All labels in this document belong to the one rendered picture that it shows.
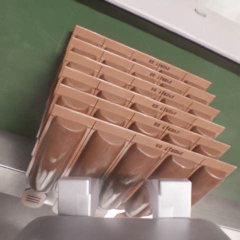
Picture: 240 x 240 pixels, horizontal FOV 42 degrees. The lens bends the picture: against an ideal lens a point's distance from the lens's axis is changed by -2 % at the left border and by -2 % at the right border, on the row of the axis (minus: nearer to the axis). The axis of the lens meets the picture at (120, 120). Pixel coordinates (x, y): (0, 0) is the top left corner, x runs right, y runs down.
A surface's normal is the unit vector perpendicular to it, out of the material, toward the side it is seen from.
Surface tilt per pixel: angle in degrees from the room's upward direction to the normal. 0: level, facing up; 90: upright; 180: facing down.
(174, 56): 2
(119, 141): 90
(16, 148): 90
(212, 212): 90
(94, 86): 2
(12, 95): 2
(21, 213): 90
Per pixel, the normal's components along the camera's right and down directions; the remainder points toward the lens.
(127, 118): -0.03, 0.69
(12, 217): 0.43, -0.65
